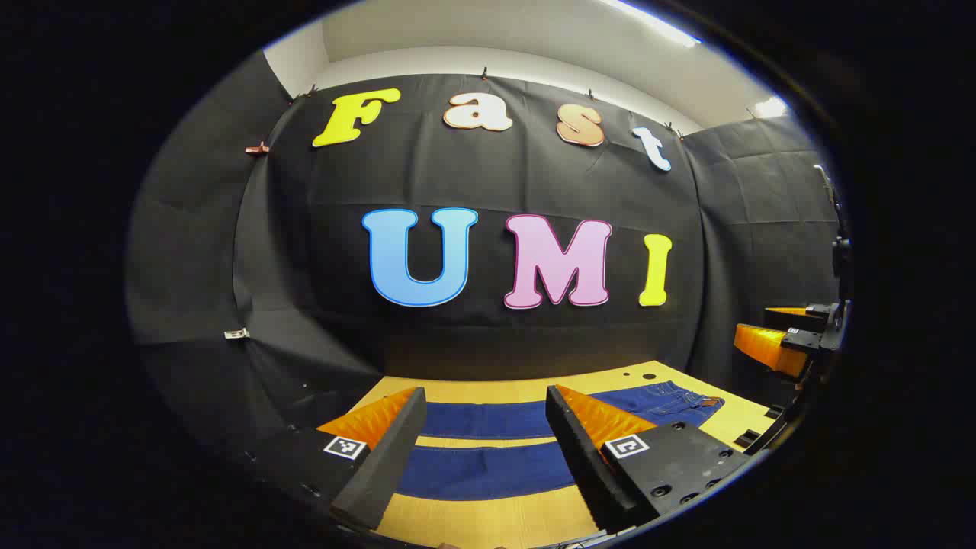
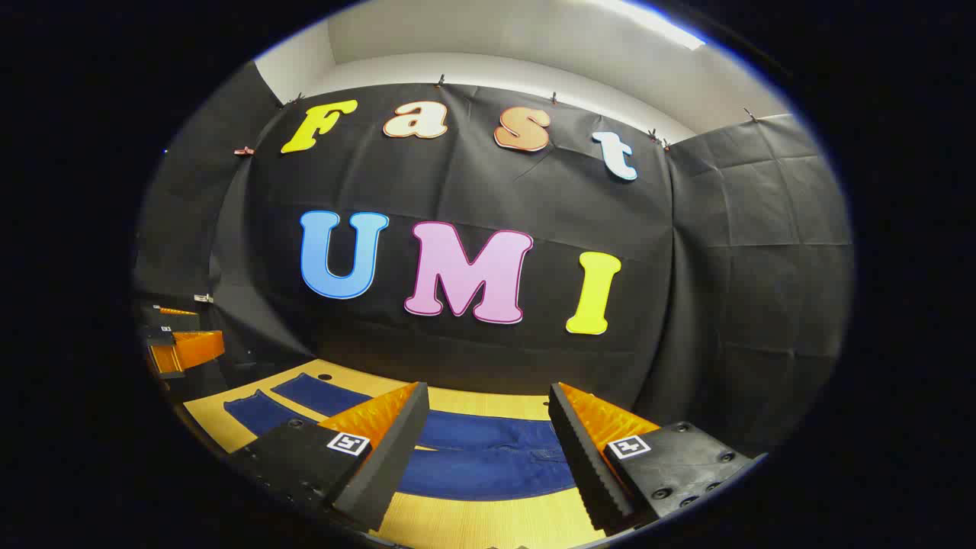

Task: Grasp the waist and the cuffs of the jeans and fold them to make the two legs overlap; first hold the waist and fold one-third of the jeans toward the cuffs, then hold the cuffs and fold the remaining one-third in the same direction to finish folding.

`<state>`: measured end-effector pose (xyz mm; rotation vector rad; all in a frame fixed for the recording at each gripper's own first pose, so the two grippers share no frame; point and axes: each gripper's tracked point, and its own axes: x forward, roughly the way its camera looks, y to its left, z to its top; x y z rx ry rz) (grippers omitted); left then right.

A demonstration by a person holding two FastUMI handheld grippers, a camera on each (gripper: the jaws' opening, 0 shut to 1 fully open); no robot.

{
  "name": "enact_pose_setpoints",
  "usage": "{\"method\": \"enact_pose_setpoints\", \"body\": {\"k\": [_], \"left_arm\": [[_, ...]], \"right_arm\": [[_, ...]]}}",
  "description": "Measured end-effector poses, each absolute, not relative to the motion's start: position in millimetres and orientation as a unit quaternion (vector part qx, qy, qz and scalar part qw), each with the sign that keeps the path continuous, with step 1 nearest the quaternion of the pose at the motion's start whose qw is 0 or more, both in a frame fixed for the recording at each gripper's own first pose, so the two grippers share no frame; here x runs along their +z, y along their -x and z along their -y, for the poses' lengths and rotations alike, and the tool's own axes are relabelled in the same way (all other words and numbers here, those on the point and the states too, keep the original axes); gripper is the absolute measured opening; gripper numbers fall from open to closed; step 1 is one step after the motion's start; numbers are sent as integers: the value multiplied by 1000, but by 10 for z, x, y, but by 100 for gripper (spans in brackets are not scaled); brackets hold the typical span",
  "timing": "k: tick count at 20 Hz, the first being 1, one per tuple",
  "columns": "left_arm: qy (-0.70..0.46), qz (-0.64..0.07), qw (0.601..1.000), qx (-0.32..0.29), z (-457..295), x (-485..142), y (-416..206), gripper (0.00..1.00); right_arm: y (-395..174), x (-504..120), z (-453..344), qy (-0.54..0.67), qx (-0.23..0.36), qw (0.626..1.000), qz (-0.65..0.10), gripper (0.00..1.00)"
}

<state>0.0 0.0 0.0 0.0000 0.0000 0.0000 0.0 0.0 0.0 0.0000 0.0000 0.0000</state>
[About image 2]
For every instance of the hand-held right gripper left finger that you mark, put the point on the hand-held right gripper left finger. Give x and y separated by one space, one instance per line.
396 450

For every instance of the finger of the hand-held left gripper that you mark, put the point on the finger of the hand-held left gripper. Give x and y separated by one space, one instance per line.
194 349
177 319

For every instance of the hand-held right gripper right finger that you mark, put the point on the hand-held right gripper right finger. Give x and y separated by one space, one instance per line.
583 457

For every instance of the blue denim jeans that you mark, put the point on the blue denim jeans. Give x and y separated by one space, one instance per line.
473 457

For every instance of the black backdrop cloth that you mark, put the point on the black backdrop cloth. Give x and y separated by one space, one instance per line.
534 191

